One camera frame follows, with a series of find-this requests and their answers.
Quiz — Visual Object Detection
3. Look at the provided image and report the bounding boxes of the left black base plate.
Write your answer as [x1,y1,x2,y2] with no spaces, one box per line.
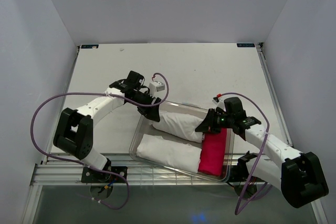
[81,166,128,184]

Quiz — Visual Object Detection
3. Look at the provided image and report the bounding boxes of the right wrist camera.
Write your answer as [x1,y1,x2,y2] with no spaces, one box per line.
[213,94,226,111]

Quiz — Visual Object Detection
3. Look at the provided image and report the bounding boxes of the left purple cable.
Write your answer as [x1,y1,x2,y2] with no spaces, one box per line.
[30,72,169,210]

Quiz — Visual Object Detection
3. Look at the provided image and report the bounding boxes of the rolled pink t-shirt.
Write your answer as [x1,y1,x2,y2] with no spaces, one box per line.
[198,129,227,176]

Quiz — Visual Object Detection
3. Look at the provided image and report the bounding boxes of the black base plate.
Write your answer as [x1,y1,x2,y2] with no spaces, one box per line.
[81,166,128,184]
[227,166,249,183]

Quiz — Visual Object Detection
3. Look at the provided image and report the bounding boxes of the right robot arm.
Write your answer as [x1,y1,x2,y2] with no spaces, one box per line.
[195,97,329,208]

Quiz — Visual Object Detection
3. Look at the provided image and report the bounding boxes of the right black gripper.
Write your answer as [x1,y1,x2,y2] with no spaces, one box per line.
[195,108,234,134]

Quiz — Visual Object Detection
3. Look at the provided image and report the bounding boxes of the blue corner label right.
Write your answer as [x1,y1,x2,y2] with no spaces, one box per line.
[236,43,255,48]

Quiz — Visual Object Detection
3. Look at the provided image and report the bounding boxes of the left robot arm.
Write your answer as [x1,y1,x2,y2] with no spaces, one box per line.
[53,71,165,182]

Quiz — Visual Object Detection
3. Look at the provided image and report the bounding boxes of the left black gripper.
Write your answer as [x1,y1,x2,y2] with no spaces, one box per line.
[128,90,161,122]

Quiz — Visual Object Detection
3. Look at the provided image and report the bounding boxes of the rolled white t-shirt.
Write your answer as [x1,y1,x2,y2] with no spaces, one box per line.
[136,134,201,173]

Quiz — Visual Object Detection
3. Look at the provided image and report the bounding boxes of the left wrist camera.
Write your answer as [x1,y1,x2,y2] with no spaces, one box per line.
[148,81,165,94]

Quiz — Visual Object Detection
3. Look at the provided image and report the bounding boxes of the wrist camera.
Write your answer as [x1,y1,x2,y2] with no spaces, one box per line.
[148,81,165,94]
[213,94,226,111]

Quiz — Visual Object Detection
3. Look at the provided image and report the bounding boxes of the white and green t-shirt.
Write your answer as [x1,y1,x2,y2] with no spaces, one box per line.
[151,102,207,143]

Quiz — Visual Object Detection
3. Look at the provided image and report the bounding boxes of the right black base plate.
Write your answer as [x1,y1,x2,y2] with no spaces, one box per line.
[227,166,249,183]

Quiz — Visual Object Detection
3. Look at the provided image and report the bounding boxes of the blue corner label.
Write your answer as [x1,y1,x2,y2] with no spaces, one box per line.
[236,43,255,48]
[80,44,99,49]

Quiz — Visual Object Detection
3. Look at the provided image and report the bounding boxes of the clear plastic bin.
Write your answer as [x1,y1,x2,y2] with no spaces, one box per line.
[129,116,234,183]

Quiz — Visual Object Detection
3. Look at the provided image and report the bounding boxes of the blue corner label left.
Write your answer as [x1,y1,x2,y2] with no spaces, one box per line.
[80,44,99,49]

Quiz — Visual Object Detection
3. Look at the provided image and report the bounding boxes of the aluminium frame rails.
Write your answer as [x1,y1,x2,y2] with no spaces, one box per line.
[31,42,328,223]

